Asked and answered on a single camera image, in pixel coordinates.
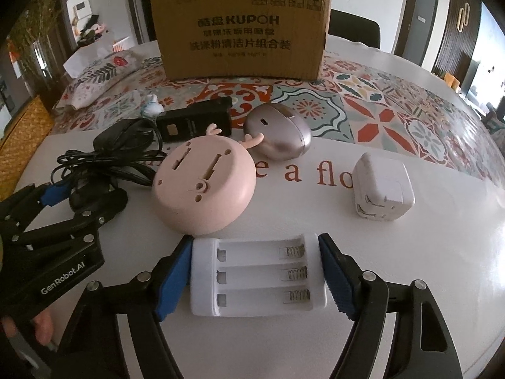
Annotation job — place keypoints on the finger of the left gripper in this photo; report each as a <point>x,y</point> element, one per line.
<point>86,220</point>
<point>22,207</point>

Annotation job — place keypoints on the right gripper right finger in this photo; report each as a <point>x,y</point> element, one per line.
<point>421,347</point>

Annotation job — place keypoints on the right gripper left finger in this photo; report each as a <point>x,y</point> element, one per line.
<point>91,345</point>

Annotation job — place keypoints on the black rectangular device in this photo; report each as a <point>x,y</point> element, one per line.
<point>193,121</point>

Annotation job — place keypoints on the white square power adapter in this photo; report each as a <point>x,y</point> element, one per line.
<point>382,188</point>

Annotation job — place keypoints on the white battery charger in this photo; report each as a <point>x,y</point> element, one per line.
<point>247,278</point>

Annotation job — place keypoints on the left hand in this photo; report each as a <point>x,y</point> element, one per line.
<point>42,323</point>

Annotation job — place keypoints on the woven straw box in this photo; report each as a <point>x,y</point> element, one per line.
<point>23,137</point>

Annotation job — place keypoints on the pink round deer gadget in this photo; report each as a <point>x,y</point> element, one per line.
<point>206,183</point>

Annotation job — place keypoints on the floral fabric pouch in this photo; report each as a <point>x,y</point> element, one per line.
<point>97,79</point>

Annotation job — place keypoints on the metallic pink oval case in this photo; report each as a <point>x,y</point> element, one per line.
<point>286,134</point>

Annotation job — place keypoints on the brown cardboard box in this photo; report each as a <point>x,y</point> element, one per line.
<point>263,38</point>

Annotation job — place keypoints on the patterned table runner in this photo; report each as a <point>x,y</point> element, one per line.
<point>350,102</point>

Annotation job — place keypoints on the dark chair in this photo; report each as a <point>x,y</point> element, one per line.
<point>354,28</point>

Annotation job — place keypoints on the white figurine keychain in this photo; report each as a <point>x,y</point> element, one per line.
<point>151,109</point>

